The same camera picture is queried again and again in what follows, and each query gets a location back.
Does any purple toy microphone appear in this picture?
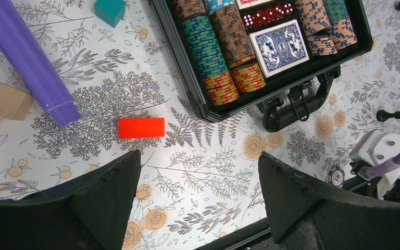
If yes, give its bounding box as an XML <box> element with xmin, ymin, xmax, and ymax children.
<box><xmin>0</xmin><ymin>1</ymin><xmax>81</xmax><ymax>128</ymax></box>

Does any teal small cube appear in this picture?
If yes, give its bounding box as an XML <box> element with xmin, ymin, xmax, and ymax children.
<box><xmin>94</xmin><ymin>0</ymin><xmax>126</xmax><ymax>28</ymax></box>

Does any blue playing card deck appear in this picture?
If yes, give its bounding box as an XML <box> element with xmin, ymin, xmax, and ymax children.
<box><xmin>249</xmin><ymin>19</ymin><xmax>309</xmax><ymax>78</ymax></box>

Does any red rectangular block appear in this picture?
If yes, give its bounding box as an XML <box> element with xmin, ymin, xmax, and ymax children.
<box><xmin>118</xmin><ymin>118</ymin><xmax>165</xmax><ymax>139</ymax></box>

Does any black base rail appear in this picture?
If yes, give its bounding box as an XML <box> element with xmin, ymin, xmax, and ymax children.
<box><xmin>195</xmin><ymin>217</ymin><xmax>273</xmax><ymax>250</ymax></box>

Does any poker chip with die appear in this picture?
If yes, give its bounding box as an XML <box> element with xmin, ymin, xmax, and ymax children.
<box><xmin>327</xmin><ymin>165</ymin><xmax>345</xmax><ymax>188</ymax></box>

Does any brown chip stack far left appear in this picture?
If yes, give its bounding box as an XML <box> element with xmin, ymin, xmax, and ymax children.
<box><xmin>172</xmin><ymin>0</ymin><xmax>240</xmax><ymax>106</ymax></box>

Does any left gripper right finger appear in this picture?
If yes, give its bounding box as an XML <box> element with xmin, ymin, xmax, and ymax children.
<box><xmin>258</xmin><ymin>153</ymin><xmax>400</xmax><ymax>249</ymax></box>

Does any black small knob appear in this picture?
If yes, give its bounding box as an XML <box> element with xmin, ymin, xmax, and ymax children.
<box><xmin>376</xmin><ymin>110</ymin><xmax>400</xmax><ymax>122</ymax></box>

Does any red playing card deck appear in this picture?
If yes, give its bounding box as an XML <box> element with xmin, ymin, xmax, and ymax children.
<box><xmin>235</xmin><ymin>0</ymin><xmax>271</xmax><ymax>10</ymax></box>

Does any floral table mat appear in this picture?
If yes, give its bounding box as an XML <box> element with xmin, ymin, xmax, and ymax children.
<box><xmin>0</xmin><ymin>1</ymin><xmax>400</xmax><ymax>249</ymax></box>

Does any small wooden block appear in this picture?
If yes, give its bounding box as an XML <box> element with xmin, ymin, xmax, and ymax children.
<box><xmin>0</xmin><ymin>82</ymin><xmax>34</xmax><ymax>121</ymax></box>

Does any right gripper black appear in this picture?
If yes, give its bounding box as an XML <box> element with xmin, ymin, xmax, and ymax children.
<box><xmin>342</xmin><ymin>177</ymin><xmax>400</xmax><ymax>203</ymax></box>

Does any black poker chip case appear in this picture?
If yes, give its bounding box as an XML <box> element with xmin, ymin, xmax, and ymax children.
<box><xmin>149</xmin><ymin>1</ymin><xmax>372</xmax><ymax>132</ymax></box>

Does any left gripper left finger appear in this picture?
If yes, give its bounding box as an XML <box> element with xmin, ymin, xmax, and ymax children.
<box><xmin>0</xmin><ymin>151</ymin><xmax>141</xmax><ymax>249</ymax></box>

